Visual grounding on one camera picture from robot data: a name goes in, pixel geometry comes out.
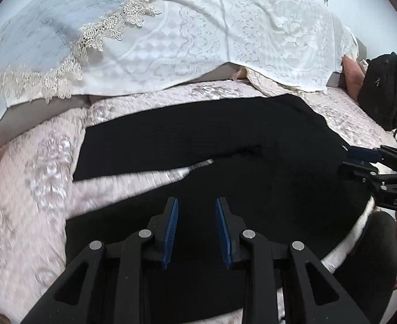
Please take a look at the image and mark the blue-grey quilt with lace trim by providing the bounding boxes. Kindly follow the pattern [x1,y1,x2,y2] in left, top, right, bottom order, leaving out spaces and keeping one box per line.
[0,0,162,109]

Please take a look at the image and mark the white lace cover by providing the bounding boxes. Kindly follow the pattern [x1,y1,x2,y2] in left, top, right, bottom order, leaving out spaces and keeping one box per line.
[2,0,359,107]

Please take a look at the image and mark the pink pillow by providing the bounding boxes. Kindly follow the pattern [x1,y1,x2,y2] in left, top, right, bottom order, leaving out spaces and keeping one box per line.
[341,55,367,99]

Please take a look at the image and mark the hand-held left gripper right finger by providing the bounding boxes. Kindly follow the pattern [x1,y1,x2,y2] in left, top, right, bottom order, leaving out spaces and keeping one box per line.
[215,196,371,324]

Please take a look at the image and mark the person's dark trouser leg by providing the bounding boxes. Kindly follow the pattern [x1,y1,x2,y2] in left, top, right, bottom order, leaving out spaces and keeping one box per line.
[333,210,397,324]

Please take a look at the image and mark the black bag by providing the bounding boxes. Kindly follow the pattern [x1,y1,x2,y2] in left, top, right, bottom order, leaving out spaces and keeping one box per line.
[357,52,397,132]

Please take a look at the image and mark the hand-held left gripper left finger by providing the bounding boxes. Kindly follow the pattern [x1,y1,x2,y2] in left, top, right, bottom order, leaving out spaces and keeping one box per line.
[21,196,179,324]

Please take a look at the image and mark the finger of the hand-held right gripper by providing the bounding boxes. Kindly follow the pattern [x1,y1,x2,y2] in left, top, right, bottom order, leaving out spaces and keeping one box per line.
[341,144,397,173]
[337,161,397,190]

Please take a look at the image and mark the pink quilted bedspread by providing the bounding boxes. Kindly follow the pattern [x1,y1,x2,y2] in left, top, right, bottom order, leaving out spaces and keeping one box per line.
[0,72,397,324]

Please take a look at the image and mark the black pants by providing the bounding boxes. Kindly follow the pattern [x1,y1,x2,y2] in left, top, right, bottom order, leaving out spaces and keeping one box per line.
[65,94,376,324]

